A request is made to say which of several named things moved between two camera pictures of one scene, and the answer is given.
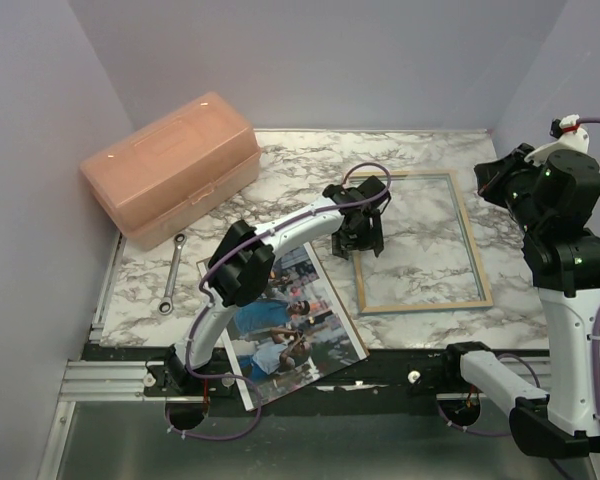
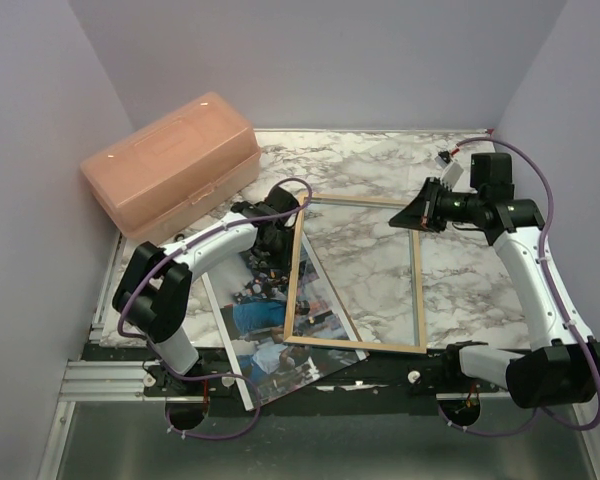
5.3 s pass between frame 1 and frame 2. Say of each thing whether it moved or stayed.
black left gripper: moved
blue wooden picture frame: moved
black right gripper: moved
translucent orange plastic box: stayed
